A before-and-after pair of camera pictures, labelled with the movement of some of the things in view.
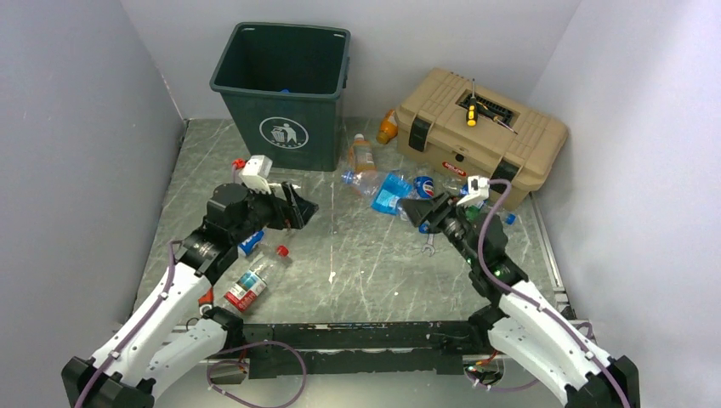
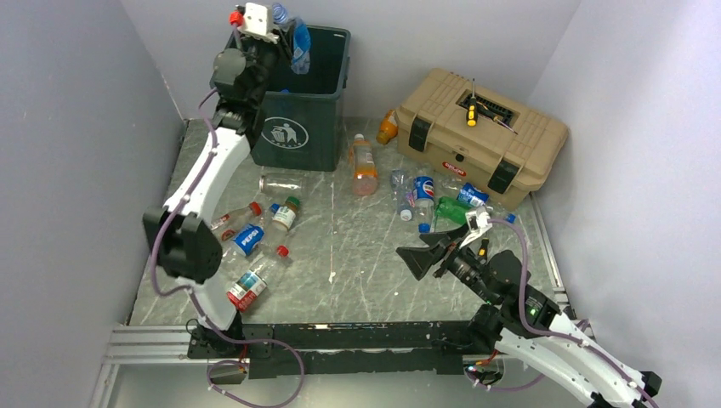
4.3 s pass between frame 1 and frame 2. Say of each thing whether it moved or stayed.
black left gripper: moved
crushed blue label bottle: moved
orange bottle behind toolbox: stayed
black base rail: stayed
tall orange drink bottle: stayed
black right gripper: moved
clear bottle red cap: stayed
